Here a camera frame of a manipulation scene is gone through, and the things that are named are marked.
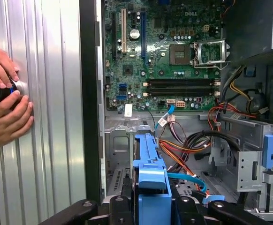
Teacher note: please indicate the hard disk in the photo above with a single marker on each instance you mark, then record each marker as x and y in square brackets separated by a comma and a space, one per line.
[150, 168]

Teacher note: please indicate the silver disk bay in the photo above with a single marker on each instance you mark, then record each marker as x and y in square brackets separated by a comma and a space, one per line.
[120, 145]

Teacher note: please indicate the green motherboard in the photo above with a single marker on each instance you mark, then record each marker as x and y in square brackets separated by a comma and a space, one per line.
[150, 68]

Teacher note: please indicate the black open PC case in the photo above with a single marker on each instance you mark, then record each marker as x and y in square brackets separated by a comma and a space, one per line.
[89, 93]

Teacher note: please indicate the long black expansion slot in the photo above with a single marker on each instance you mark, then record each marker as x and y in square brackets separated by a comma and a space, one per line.
[114, 35]

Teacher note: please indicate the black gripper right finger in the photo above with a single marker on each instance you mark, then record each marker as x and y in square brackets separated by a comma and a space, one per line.
[185, 211]

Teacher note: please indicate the CPU socket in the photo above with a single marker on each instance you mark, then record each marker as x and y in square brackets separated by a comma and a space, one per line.
[179, 54]

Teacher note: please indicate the short black expansion slot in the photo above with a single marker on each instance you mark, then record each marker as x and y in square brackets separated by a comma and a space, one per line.
[134, 18]

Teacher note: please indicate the blue expansion slot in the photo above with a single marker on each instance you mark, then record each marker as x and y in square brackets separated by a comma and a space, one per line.
[143, 35]

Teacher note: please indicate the silver coin battery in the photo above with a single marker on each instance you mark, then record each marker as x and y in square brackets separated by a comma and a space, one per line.
[134, 34]

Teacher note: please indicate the black RAM slot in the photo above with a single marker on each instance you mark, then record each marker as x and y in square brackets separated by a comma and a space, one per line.
[178, 90]
[178, 84]
[178, 94]
[178, 80]

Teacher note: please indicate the white expansion slot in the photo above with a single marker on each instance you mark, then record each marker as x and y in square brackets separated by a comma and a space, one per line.
[123, 30]

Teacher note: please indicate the thin metal locking lever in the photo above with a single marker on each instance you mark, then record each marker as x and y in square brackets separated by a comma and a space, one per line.
[211, 67]

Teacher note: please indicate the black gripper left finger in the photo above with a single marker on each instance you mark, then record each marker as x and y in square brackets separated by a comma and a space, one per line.
[120, 211]

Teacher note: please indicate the person's left hand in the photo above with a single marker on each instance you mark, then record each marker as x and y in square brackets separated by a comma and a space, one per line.
[0, 65]

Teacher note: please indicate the person's right hand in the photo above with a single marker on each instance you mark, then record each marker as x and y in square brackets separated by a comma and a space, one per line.
[2, 126]

